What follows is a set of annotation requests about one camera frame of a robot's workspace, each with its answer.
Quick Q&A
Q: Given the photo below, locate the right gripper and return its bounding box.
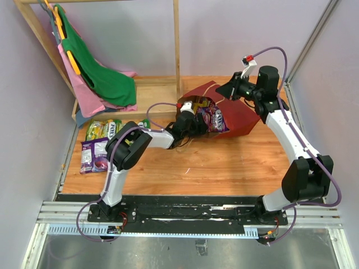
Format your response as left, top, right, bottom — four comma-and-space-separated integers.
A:
215, 72, 262, 102

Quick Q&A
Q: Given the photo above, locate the purple Fox's candy bag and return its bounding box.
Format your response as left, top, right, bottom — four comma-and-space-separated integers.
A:
200, 104, 229, 133

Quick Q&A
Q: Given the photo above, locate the red brown paper bag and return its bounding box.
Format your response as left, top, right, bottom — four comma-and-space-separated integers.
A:
178, 81, 260, 139

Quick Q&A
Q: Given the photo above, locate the green Fox's candy bag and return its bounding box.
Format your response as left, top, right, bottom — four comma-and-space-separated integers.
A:
125, 119, 151, 145
85, 119, 123, 141

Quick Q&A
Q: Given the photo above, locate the purple snack bag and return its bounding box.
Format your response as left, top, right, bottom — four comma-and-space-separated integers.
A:
80, 138, 108, 174

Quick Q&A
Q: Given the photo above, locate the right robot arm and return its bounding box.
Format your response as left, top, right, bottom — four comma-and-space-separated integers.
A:
216, 66, 334, 224

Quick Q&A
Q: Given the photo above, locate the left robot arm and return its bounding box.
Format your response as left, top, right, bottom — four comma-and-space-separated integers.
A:
91, 111, 208, 222

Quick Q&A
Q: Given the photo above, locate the wooden clothes rack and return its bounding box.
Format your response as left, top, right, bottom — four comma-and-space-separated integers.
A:
14, 1, 183, 120

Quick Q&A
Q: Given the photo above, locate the green shirt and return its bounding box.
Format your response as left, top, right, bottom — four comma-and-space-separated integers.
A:
54, 4, 136, 106

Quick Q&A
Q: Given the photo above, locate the pink shirt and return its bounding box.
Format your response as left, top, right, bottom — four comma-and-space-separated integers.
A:
57, 43, 137, 118

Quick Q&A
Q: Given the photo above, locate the blue grey cloth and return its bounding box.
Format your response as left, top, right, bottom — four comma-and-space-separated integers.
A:
75, 110, 94, 129

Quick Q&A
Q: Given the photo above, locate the yellow hanger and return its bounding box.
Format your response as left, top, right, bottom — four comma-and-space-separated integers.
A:
43, 0, 81, 76

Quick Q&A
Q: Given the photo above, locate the grey hanger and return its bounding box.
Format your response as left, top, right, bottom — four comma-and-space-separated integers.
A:
38, 0, 66, 45

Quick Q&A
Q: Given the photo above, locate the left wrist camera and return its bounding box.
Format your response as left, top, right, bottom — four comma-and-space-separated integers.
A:
176, 101, 195, 114

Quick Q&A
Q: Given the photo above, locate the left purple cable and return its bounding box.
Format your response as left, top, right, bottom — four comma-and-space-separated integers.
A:
76, 102, 182, 243

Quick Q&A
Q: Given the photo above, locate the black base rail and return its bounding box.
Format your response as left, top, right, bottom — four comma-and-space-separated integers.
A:
88, 195, 288, 236

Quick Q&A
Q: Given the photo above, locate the aluminium frame post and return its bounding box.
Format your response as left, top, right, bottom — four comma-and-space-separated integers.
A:
284, 0, 342, 85

